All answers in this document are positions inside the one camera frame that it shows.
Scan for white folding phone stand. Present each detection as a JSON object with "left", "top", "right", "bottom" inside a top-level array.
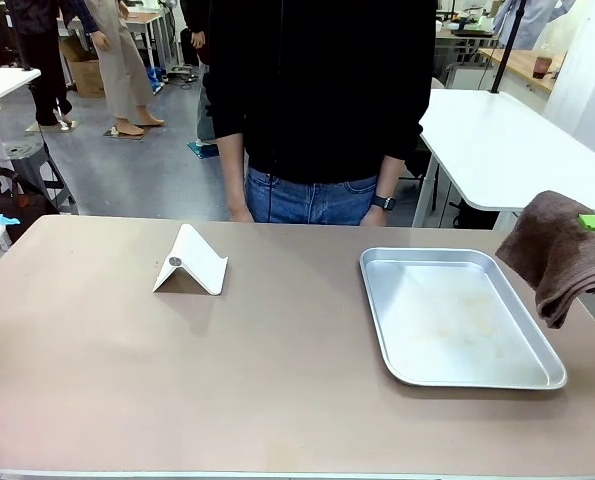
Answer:
[{"left": 151, "top": 223, "right": 229, "bottom": 297}]

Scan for silver metal baking tray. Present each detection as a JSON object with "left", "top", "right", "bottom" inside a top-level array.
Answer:
[{"left": 359, "top": 246, "right": 569, "bottom": 391}]

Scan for bystander in light coat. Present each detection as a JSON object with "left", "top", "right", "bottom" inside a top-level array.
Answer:
[{"left": 491, "top": 0, "right": 576, "bottom": 52}]

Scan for person's blue jeans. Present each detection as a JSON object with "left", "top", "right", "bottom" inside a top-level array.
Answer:
[{"left": 244, "top": 164, "right": 381, "bottom": 226}]

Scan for mannequin in beige clothes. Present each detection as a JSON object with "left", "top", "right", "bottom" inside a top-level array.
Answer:
[{"left": 83, "top": 0, "right": 166, "bottom": 137}]

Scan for wooden workbench with cup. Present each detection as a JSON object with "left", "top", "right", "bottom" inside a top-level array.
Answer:
[{"left": 476, "top": 47, "right": 569, "bottom": 95}]

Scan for person's black sweater torso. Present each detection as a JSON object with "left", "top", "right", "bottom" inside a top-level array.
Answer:
[{"left": 204, "top": 0, "right": 439, "bottom": 184}]

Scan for brown terry cloth towel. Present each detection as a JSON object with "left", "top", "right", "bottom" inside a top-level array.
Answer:
[{"left": 495, "top": 189, "right": 595, "bottom": 330}]

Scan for person's right forearm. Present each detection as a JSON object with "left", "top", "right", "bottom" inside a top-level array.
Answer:
[{"left": 216, "top": 131, "right": 251, "bottom": 207}]

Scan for person's right hand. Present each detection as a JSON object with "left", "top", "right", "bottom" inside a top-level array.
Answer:
[{"left": 226, "top": 197, "right": 255, "bottom": 224}]

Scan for black bag with straps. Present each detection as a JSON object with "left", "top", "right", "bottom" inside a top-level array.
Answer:
[{"left": 0, "top": 168, "right": 61, "bottom": 232}]

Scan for mannequin in dark clothes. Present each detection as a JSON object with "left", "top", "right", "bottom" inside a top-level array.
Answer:
[{"left": 6, "top": 0, "right": 77, "bottom": 129}]

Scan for black bag under table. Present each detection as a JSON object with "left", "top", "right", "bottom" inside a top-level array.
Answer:
[{"left": 446, "top": 199, "right": 501, "bottom": 231}]

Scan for wooden desk with metal legs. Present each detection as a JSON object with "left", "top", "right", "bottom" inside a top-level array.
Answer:
[{"left": 121, "top": 11, "right": 179, "bottom": 76}]

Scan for metal mannequin base plate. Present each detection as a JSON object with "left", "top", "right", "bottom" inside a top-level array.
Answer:
[
  {"left": 102, "top": 126, "right": 147, "bottom": 142},
  {"left": 24, "top": 120, "right": 81, "bottom": 134}
]

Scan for small white table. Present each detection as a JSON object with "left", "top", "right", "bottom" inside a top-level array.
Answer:
[{"left": 0, "top": 67, "right": 43, "bottom": 114}]

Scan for black camera stand pole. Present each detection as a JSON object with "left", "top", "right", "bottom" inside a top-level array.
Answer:
[{"left": 490, "top": 0, "right": 529, "bottom": 96}]

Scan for blue floor plate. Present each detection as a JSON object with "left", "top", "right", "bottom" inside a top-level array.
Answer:
[{"left": 186, "top": 141, "right": 222, "bottom": 159}]

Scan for person's left hand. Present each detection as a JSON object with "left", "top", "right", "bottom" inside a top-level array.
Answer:
[{"left": 360, "top": 204, "right": 393, "bottom": 227}]

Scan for bystander in dark clothes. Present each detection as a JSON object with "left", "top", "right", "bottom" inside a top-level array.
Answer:
[{"left": 179, "top": 0, "right": 219, "bottom": 144}]

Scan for person's left forearm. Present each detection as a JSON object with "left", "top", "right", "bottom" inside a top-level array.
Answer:
[{"left": 374, "top": 153, "right": 409, "bottom": 200}]

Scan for large white table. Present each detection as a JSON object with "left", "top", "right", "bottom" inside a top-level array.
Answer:
[{"left": 411, "top": 88, "right": 595, "bottom": 230}]

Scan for brown cardboard box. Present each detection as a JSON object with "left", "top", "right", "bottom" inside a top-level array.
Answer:
[{"left": 59, "top": 37, "right": 106, "bottom": 99}]

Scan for grey metal stool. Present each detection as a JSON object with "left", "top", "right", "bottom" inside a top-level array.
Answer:
[{"left": 0, "top": 140, "right": 79, "bottom": 217}]

